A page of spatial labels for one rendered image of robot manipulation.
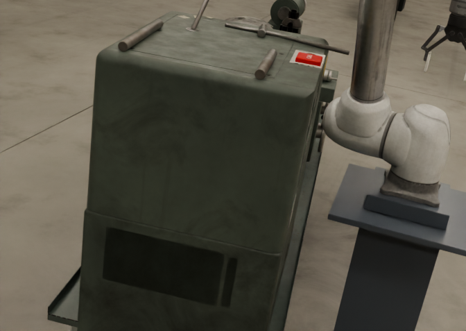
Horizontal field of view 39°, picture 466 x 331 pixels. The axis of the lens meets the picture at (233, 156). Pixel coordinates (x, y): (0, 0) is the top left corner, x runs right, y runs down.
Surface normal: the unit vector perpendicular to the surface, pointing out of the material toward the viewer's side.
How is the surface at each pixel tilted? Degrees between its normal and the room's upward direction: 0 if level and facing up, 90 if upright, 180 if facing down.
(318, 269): 0
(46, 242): 0
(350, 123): 106
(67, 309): 0
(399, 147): 91
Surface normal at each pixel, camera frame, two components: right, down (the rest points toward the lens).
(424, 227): 0.14, -0.91
